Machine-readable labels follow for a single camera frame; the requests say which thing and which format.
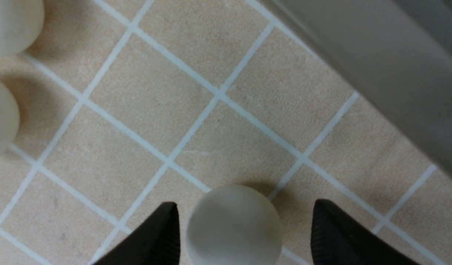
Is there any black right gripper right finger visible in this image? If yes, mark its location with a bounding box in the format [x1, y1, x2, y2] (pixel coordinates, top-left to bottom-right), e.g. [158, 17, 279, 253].
[311, 198, 417, 265]

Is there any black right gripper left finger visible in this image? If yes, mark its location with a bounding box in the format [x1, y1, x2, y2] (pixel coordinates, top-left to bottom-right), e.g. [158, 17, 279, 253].
[95, 202, 181, 265]

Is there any white ping-pong ball front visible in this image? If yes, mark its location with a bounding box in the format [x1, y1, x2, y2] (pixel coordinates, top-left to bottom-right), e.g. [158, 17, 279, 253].
[184, 185, 283, 265]

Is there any white ping-pong ball with logo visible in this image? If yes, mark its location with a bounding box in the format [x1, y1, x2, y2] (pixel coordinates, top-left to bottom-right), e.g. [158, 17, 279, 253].
[0, 82, 20, 151]

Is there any plain white ping-pong ball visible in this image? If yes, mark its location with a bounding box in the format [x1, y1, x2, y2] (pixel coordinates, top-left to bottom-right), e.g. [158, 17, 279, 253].
[0, 0, 45, 57]

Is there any olive green plastic bin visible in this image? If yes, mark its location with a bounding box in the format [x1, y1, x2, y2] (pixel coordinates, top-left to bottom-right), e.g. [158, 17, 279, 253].
[260, 0, 452, 178]

